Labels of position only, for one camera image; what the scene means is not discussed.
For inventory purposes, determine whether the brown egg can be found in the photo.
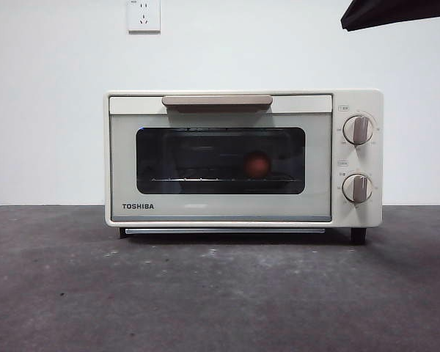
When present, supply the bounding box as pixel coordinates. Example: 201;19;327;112
243;150;271;180

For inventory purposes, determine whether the oven door with beige handle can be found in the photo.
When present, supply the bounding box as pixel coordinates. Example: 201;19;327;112
109;94;333;223

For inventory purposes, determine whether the beige oven control knob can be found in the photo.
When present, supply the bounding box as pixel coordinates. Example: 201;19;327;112
342;173;374;204
342;115;375;146

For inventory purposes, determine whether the white Toshiba toaster oven body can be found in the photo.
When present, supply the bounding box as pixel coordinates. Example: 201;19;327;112
103;89;385;245

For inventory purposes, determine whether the metal crumb tray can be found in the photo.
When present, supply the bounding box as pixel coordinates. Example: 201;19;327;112
125;227;326;235

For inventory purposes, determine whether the white wall socket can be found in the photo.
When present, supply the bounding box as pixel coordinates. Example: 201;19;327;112
127;0;161;34

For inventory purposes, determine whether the wire oven rack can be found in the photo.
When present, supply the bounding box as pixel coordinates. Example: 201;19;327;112
150;177;296;183

